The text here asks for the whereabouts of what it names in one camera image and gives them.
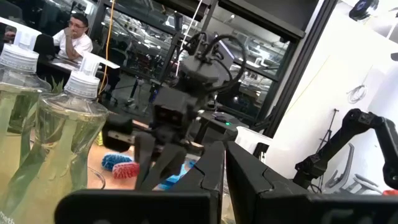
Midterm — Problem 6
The person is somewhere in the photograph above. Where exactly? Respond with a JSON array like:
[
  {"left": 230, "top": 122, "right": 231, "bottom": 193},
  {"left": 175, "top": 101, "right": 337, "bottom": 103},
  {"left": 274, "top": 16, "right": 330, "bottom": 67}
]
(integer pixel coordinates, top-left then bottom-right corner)
[{"left": 52, "top": 12, "right": 94, "bottom": 62}]

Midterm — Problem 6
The clear green soap pump bottle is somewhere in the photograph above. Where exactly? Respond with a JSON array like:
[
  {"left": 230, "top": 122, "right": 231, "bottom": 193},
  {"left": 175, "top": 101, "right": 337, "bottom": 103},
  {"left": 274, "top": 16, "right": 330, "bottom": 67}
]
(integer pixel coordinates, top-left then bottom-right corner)
[
  {"left": 0, "top": 50, "right": 121, "bottom": 224},
  {"left": 0, "top": 17, "right": 53, "bottom": 200}
]

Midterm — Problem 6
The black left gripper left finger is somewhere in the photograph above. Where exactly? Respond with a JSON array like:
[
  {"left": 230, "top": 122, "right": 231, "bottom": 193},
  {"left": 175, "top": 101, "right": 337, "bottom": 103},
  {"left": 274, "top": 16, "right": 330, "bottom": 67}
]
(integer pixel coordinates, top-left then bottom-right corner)
[{"left": 54, "top": 141, "right": 226, "bottom": 224}]

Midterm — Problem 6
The black laptop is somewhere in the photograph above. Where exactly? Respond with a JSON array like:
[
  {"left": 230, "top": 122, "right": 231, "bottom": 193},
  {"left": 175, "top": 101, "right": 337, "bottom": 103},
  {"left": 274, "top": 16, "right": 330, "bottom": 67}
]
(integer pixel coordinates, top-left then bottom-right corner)
[{"left": 33, "top": 33, "right": 56, "bottom": 57}]

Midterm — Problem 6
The grey office chair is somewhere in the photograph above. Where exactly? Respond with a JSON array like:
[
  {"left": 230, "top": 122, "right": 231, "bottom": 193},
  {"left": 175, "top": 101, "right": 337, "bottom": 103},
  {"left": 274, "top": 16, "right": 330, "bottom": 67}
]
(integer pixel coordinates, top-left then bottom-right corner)
[{"left": 323, "top": 142, "right": 389, "bottom": 195}]

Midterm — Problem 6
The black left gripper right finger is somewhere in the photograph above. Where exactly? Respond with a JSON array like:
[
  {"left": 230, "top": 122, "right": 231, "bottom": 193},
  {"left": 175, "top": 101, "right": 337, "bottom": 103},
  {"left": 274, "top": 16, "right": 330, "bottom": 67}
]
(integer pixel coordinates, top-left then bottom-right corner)
[{"left": 226, "top": 141, "right": 398, "bottom": 224}]

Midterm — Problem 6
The white box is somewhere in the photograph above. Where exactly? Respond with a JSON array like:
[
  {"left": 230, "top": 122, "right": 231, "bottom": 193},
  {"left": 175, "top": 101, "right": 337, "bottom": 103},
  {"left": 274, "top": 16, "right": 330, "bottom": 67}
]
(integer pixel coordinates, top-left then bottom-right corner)
[{"left": 234, "top": 126, "right": 292, "bottom": 164}]

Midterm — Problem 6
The black box with green light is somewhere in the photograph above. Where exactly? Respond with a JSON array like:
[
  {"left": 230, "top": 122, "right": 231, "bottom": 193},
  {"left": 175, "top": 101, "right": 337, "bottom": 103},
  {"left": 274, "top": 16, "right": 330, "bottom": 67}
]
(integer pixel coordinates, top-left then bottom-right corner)
[{"left": 198, "top": 109, "right": 250, "bottom": 144}]

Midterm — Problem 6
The dark office desk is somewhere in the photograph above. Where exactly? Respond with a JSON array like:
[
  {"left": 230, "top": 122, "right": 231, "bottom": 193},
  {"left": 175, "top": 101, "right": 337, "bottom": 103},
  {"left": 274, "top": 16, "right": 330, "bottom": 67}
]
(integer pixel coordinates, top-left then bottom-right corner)
[{"left": 37, "top": 54, "right": 122, "bottom": 82}]

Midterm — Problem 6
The black window frame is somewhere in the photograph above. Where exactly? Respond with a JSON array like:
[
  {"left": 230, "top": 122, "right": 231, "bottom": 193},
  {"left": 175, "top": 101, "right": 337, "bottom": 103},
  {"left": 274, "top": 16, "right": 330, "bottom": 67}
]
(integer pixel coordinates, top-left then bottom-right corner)
[{"left": 93, "top": 0, "right": 339, "bottom": 139}]

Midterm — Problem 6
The red dish brush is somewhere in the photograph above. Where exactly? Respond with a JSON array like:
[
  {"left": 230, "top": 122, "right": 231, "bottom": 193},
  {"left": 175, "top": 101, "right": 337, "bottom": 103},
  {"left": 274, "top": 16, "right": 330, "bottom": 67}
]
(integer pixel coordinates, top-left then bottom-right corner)
[{"left": 111, "top": 161, "right": 141, "bottom": 180}]

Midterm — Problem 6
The black round ceiling device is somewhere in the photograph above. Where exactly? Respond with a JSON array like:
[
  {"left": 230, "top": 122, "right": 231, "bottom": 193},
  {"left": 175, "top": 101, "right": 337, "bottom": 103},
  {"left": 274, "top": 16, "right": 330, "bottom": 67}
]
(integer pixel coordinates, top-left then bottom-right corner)
[{"left": 348, "top": 0, "right": 380, "bottom": 22}]

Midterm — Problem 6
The blue dish brush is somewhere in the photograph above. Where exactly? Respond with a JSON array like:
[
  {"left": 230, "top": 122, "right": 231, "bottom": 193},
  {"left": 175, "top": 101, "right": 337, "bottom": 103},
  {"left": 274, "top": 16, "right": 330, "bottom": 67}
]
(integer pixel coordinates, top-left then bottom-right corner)
[{"left": 101, "top": 153, "right": 134, "bottom": 172}]

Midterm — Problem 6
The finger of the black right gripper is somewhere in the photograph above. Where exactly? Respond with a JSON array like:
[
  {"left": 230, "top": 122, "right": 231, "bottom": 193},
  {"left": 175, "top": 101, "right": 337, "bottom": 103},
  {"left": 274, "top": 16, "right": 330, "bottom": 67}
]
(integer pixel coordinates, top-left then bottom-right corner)
[
  {"left": 134, "top": 131, "right": 157, "bottom": 191},
  {"left": 141, "top": 142, "right": 188, "bottom": 191}
]

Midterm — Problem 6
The black computer mouse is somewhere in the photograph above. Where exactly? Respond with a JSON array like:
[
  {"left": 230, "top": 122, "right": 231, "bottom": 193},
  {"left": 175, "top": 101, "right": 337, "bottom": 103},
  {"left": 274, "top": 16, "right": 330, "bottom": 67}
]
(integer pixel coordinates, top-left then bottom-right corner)
[{"left": 213, "top": 113, "right": 231, "bottom": 123}]

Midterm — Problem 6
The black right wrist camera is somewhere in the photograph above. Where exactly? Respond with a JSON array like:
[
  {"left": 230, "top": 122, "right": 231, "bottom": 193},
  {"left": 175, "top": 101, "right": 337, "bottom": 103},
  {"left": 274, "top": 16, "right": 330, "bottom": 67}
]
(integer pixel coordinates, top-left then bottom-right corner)
[{"left": 151, "top": 88, "right": 191, "bottom": 133}]

